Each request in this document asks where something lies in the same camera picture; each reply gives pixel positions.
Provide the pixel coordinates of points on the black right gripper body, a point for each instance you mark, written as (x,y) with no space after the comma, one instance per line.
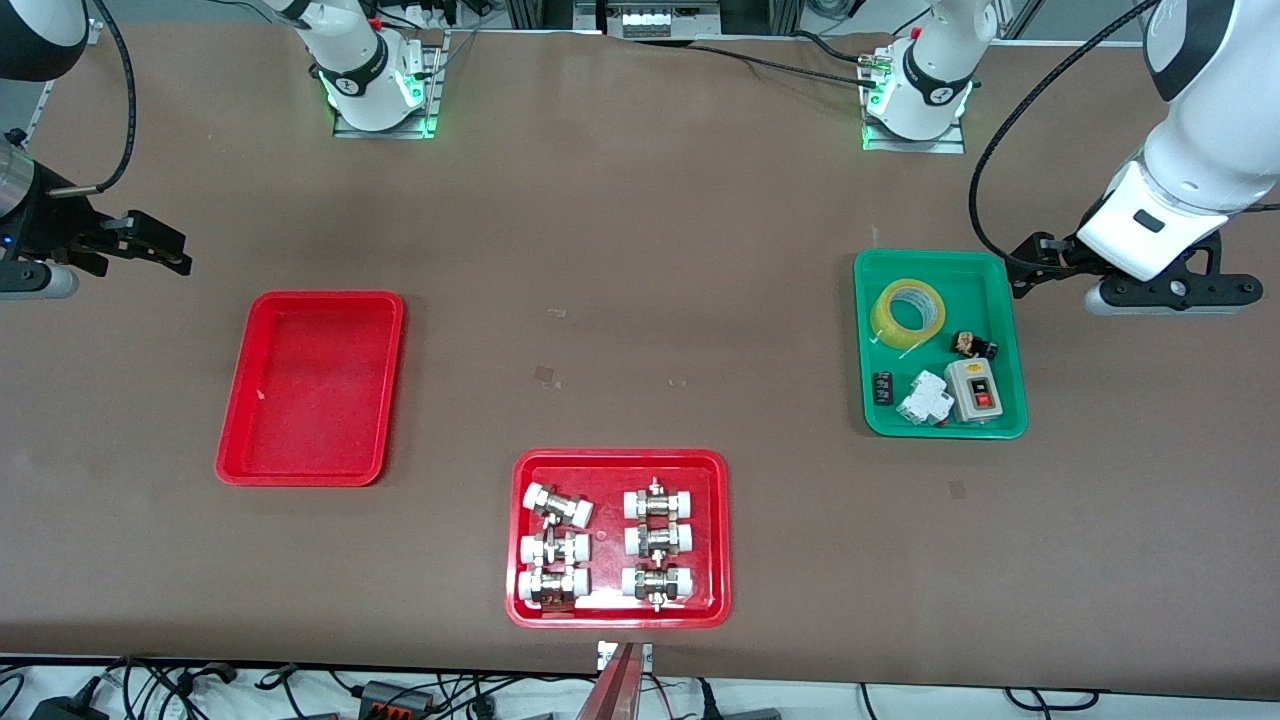
(47,226)

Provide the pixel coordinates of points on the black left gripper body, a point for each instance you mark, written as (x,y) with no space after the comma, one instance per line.
(1054,259)

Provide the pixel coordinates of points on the yellow tape roll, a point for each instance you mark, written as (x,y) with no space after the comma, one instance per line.
(905,340)

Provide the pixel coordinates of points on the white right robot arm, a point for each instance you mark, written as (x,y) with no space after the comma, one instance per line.
(350,50)

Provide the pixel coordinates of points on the green plastic tray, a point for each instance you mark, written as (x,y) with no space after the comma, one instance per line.
(975,300)

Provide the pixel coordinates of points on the empty red plastic tray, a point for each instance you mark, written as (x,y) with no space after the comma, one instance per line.
(310,390)

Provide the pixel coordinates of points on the red tray holding valves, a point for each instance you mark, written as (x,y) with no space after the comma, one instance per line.
(608,500)

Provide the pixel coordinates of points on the black and brown small component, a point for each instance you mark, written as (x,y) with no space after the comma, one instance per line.
(968,344)

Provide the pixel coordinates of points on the white circuit breaker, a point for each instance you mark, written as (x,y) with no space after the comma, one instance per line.
(925,398)

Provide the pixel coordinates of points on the small black electronic component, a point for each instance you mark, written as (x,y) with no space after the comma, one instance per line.
(882,388)

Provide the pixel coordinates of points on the metal valve with white ends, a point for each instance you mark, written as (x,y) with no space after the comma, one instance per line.
(657,582)
(660,503)
(560,507)
(660,540)
(553,583)
(555,549)

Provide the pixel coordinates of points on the grey terminal block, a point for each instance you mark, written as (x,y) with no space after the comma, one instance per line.
(650,22)

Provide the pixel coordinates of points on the black power adapter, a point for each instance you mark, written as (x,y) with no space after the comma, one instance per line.
(65,710)

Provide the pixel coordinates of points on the black box with orange levers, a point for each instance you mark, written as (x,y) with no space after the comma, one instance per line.
(395,700)

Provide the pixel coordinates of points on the red metal bar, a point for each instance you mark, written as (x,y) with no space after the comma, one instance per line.
(615,690)

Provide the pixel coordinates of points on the grey switch box red button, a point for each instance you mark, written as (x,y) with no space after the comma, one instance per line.
(975,395)

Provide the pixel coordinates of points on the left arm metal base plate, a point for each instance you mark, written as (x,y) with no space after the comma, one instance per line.
(940,147)

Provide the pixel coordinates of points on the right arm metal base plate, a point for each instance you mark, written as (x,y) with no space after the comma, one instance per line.
(400,131)

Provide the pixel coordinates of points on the small silver bracket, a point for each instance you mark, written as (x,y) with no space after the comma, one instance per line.
(603,655)

